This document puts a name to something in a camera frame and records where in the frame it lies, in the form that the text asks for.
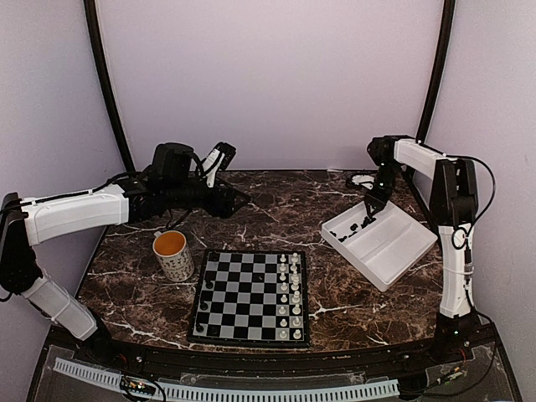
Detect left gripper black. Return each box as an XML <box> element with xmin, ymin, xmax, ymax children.
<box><xmin>164</xmin><ymin>176</ymin><xmax>251</xmax><ymax>219</ymax></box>

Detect white plastic tray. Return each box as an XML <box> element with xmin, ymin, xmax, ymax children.
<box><xmin>321</xmin><ymin>202</ymin><xmax>437</xmax><ymax>291</ymax></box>

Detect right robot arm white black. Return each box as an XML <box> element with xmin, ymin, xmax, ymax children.
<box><xmin>363</xmin><ymin>135</ymin><xmax>482</xmax><ymax>319</ymax></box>

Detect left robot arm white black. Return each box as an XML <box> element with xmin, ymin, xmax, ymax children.
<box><xmin>1</xmin><ymin>142</ymin><xmax>250</xmax><ymax>365</ymax></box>

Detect black chess pieces in tray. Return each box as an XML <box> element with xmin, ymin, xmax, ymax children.
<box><xmin>328</xmin><ymin>215</ymin><xmax>376</xmax><ymax>243</ymax></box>

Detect black silver chess board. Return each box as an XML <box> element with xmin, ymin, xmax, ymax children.
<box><xmin>188</xmin><ymin>249</ymin><xmax>310</xmax><ymax>349</ymax></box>

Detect white chess pieces row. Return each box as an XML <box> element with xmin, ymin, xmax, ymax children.
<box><xmin>276</xmin><ymin>252</ymin><xmax>305</xmax><ymax>343</ymax></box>

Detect patterned mug orange inside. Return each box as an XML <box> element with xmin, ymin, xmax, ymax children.
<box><xmin>152</xmin><ymin>230</ymin><xmax>194</xmax><ymax>282</ymax></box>

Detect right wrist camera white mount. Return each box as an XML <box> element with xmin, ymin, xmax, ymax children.
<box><xmin>345</xmin><ymin>174</ymin><xmax>374</xmax><ymax>189</ymax></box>

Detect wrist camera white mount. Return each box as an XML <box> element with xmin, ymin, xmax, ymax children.
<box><xmin>202</xmin><ymin>142</ymin><xmax>236</xmax><ymax>188</ymax></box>
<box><xmin>345</xmin><ymin>174</ymin><xmax>374</xmax><ymax>189</ymax></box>

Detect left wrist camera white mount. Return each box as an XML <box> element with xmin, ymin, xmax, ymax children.
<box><xmin>202</xmin><ymin>142</ymin><xmax>236</xmax><ymax>188</ymax></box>

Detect black aluminium front rail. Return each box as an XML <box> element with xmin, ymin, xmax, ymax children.
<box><xmin>41</xmin><ymin>322</ymin><xmax>499</xmax><ymax>386</ymax></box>

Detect left black frame post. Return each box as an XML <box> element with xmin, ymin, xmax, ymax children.
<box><xmin>83</xmin><ymin>0</ymin><xmax>135</xmax><ymax>171</ymax></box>

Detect black frame post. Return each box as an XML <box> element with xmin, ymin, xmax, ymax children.
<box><xmin>83</xmin><ymin>0</ymin><xmax>135</xmax><ymax>171</ymax></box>
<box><xmin>415</xmin><ymin>0</ymin><xmax>456</xmax><ymax>142</ymax></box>

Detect white slotted cable duct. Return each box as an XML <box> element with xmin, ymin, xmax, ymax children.
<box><xmin>53</xmin><ymin>358</ymin><xmax>399</xmax><ymax>402</ymax></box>

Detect right black frame post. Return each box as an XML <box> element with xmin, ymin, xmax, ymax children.
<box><xmin>415</xmin><ymin>0</ymin><xmax>456</xmax><ymax>142</ymax></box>

